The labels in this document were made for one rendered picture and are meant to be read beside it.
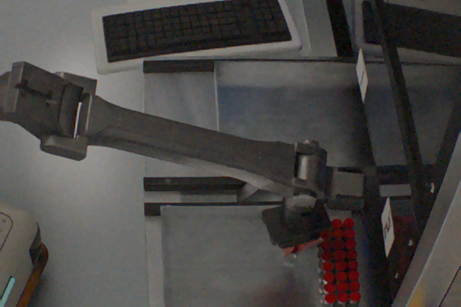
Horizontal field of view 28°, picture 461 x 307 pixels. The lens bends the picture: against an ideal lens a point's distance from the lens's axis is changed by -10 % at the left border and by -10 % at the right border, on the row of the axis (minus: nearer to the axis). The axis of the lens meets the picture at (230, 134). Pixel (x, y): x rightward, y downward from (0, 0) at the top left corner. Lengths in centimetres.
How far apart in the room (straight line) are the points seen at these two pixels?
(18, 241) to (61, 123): 120
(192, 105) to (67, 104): 65
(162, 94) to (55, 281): 94
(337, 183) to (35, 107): 49
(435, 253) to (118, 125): 48
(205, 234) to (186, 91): 33
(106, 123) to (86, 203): 155
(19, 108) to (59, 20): 212
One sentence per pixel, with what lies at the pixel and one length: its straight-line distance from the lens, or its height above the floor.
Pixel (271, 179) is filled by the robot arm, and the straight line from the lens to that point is 142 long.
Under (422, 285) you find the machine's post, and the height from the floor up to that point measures 114.
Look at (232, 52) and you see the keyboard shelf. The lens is 216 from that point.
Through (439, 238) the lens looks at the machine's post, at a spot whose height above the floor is 128.
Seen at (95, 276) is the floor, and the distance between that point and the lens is 275.
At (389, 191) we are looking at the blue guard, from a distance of 164.
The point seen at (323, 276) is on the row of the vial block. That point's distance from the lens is 169.
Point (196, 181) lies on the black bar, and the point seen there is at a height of 90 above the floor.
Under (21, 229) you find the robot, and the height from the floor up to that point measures 28.
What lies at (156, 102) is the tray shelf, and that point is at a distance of 195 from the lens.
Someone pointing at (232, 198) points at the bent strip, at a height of 88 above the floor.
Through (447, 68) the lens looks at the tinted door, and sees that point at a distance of 132.
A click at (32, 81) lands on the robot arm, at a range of 130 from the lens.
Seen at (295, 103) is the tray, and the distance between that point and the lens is 196.
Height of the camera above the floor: 236
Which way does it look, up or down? 51 degrees down
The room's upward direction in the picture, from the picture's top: 5 degrees clockwise
